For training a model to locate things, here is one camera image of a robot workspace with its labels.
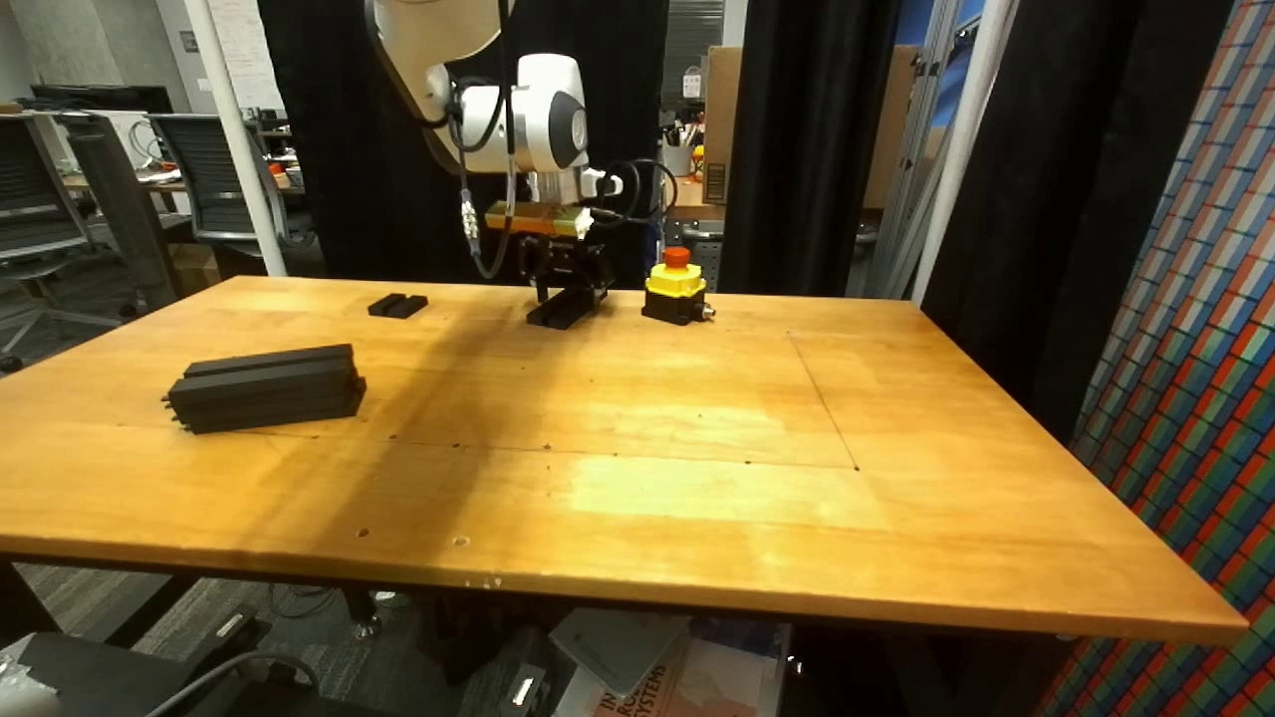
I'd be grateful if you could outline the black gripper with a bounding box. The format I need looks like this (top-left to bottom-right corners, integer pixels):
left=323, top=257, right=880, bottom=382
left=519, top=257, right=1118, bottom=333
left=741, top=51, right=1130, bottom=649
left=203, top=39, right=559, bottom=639
left=519, top=233, right=615, bottom=310

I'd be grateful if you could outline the small black notched block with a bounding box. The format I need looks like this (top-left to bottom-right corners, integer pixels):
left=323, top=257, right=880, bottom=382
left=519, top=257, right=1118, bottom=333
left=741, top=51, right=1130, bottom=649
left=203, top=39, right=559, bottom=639
left=361, top=290, right=433, bottom=323

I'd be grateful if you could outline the yellow emergency stop button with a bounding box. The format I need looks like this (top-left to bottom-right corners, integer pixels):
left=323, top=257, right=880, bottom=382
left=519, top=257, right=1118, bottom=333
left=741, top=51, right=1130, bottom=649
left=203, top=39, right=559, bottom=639
left=640, top=242, right=712, bottom=326

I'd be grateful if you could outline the brown cardboard box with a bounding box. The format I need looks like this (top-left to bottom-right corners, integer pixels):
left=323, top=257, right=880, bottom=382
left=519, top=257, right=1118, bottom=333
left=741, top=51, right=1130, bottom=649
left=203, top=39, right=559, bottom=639
left=698, top=46, right=750, bottom=213

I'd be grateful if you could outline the wide black curtain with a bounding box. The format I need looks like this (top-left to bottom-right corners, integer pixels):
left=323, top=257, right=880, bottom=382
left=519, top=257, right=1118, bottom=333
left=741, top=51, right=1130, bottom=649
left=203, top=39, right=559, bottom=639
left=256, top=0, right=674, bottom=290

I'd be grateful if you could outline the narrow black curtain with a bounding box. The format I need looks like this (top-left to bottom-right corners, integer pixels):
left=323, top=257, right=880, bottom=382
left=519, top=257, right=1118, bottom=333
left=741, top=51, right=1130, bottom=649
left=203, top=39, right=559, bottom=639
left=716, top=0, right=914, bottom=299

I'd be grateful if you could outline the grey mesh office chair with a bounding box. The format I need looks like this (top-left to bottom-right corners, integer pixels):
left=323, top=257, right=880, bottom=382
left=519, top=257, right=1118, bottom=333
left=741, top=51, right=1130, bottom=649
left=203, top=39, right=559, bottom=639
left=149, top=113, right=263, bottom=253
left=0, top=115, right=176, bottom=362

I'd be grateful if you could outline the white box with orange print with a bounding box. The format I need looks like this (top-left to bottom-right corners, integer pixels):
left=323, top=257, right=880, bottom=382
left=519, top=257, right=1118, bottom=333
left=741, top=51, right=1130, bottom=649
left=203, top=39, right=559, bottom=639
left=551, top=605, right=794, bottom=717

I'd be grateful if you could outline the black curtain beside backdrop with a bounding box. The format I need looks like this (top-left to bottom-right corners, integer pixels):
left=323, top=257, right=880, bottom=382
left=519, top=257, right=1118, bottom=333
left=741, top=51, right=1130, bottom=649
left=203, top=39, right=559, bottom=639
left=920, top=0, right=1238, bottom=452

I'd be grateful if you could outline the multicolour woven backdrop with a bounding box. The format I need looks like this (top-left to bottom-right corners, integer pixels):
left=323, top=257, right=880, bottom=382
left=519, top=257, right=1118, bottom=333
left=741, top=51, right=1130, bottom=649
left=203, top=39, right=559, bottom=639
left=1033, top=0, right=1275, bottom=717

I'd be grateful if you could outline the orange-green wrist camera bar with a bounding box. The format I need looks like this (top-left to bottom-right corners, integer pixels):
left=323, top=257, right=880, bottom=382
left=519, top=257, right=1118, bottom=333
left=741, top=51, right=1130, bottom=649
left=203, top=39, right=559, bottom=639
left=478, top=198, right=597, bottom=242

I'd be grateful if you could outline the black camera cable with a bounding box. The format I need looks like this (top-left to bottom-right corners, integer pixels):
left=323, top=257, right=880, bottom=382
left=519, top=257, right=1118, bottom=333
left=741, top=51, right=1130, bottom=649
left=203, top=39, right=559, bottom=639
left=454, top=76, right=684, bottom=282

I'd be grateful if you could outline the white door frame post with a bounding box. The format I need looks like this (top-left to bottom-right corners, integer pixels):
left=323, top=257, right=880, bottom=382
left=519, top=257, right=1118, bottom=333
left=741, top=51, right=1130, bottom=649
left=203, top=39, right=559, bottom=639
left=906, top=0, right=1026, bottom=310

